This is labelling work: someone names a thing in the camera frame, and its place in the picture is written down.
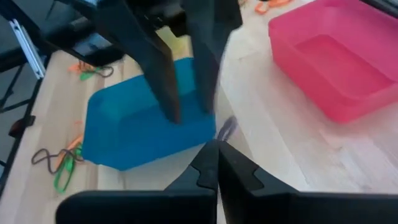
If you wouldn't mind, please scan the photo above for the dark brown rubber band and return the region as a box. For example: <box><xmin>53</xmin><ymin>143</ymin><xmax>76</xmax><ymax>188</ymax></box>
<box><xmin>93</xmin><ymin>65</ymin><xmax>115</xmax><ymax>78</ymax></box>
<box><xmin>30</xmin><ymin>147</ymin><xmax>85</xmax><ymax>175</ymax></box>

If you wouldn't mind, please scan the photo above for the silver aluminium extrusion bar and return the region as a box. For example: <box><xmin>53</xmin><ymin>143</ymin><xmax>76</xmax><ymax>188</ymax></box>
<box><xmin>8</xmin><ymin>18</ymin><xmax>47</xmax><ymax>80</ymax></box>

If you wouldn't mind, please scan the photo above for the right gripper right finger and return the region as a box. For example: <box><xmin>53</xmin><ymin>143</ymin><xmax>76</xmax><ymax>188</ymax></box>
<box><xmin>218</xmin><ymin>140</ymin><xmax>398</xmax><ymax>224</ymax></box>

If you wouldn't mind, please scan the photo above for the orange rubber band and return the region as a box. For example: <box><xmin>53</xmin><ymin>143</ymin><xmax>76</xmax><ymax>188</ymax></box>
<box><xmin>55</xmin><ymin>134</ymin><xmax>84</xmax><ymax>169</ymax></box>
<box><xmin>68</xmin><ymin>60</ymin><xmax>94</xmax><ymax>75</ymax></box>
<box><xmin>254</xmin><ymin>0</ymin><xmax>293</xmax><ymax>16</ymax></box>

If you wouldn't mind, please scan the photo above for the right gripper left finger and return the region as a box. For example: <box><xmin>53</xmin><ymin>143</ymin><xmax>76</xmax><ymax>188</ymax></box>
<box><xmin>55</xmin><ymin>139</ymin><xmax>218</xmax><ymax>224</ymax></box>

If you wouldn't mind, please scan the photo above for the blue plastic basket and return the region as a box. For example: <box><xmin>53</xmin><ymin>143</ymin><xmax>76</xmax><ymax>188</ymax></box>
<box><xmin>81</xmin><ymin>57</ymin><xmax>218</xmax><ymax>172</ymax></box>

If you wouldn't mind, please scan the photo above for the green rubber band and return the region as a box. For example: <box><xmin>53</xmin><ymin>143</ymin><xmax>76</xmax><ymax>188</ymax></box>
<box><xmin>79</xmin><ymin>68</ymin><xmax>100</xmax><ymax>82</ymax></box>
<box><xmin>53</xmin><ymin>146</ymin><xmax>84</xmax><ymax>194</ymax></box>

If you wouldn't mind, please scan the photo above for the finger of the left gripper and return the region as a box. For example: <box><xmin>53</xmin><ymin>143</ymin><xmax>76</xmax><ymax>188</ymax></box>
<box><xmin>186</xmin><ymin>0</ymin><xmax>243</xmax><ymax>114</ymax></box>
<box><xmin>98</xmin><ymin>0</ymin><xmax>183</xmax><ymax>124</ymax></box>

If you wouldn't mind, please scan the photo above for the red plastic basket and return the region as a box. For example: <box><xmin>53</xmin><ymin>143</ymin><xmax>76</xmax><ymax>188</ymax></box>
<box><xmin>267</xmin><ymin>0</ymin><xmax>398</xmax><ymax>124</ymax></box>

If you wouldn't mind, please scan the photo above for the yellow plastic basket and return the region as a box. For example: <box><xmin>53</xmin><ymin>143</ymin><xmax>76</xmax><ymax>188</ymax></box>
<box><xmin>155</xmin><ymin>26</ymin><xmax>191</xmax><ymax>60</ymax></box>

